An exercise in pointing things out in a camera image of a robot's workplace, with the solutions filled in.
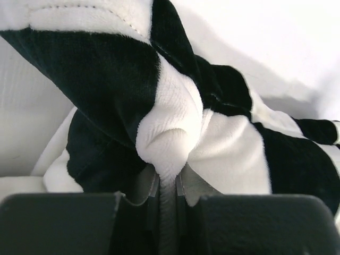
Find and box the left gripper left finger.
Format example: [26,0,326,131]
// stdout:
[1,165,159,254]

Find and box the black white checkered pillowcase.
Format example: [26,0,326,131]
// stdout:
[0,0,340,208]

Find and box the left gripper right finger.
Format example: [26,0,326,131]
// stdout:
[176,166,339,255]

